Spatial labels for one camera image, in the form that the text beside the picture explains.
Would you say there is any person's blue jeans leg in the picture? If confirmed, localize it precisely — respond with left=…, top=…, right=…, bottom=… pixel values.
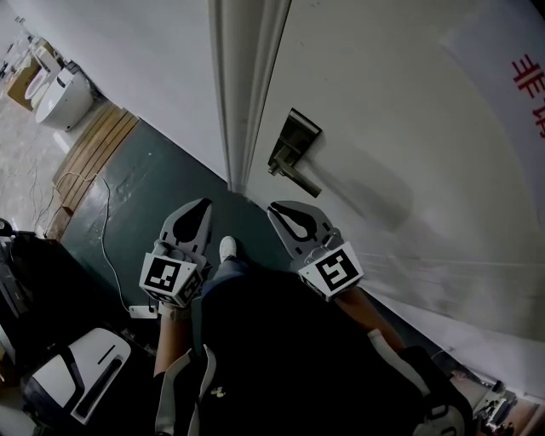
left=201, top=256, right=251, bottom=300

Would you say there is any wooden slatted platform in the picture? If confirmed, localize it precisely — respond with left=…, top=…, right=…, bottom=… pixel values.
left=43, top=100, right=142, bottom=240

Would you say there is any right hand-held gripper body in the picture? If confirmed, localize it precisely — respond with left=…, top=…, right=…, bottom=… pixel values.
left=297, top=231, right=365, bottom=304

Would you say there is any white paper sign red print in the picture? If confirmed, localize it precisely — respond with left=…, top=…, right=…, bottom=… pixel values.
left=439, top=24, right=545, bottom=142

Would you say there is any brown cardboard box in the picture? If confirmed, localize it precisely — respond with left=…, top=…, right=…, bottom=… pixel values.
left=5, top=54, right=43, bottom=112

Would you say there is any pale wrist strap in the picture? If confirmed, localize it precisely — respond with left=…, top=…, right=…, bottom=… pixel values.
left=158, top=299, right=192, bottom=321

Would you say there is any white and black appliance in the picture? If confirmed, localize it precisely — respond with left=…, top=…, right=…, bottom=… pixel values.
left=22, top=326, right=134, bottom=427

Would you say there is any person's left forearm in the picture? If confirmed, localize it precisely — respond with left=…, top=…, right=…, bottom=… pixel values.
left=152, top=317, right=193, bottom=379

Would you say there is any metal lever door handle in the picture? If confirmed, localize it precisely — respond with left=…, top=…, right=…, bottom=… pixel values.
left=274, top=151, right=323, bottom=199

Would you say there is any white toilet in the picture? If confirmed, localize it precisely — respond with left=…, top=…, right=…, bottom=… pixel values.
left=24, top=39, right=61, bottom=107
left=32, top=65, right=95, bottom=132

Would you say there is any white shoe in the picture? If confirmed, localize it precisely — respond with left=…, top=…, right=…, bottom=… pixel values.
left=218, top=235, right=238, bottom=264

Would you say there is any dark metal door lock plate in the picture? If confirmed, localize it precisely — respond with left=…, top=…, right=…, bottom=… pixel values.
left=267, top=107, right=324, bottom=175

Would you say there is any person's black white-striped jacket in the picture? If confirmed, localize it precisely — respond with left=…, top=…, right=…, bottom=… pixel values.
left=152, top=272, right=474, bottom=436

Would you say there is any person's right forearm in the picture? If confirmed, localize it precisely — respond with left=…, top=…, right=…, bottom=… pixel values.
left=335, top=288, right=406, bottom=353

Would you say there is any white floor cable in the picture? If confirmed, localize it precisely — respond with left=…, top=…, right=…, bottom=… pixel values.
left=52, top=171, right=130, bottom=313

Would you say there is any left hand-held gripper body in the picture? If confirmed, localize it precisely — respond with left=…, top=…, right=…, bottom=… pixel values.
left=139, top=241, right=212, bottom=308

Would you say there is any white power adapter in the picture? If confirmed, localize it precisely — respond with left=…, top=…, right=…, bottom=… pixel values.
left=127, top=303, right=159, bottom=320

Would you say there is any white curved moulding ridge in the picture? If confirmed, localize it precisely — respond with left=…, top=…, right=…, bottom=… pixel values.
left=207, top=0, right=294, bottom=193

